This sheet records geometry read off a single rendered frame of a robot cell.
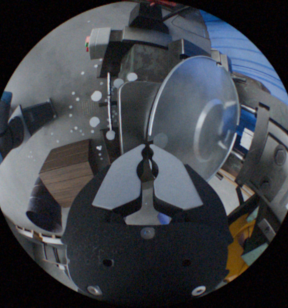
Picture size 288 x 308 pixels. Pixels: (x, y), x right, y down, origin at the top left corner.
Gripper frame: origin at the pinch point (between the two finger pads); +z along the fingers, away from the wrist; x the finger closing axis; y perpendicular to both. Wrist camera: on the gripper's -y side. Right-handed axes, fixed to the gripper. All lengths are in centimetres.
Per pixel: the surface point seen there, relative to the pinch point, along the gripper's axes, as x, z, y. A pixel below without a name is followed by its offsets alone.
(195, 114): 7.0, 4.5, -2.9
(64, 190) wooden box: -55, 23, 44
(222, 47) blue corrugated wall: 104, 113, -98
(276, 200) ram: 25.7, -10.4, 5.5
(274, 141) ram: 19.7, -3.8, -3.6
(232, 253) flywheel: 35, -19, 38
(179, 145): 4.5, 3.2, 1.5
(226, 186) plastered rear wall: 119, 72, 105
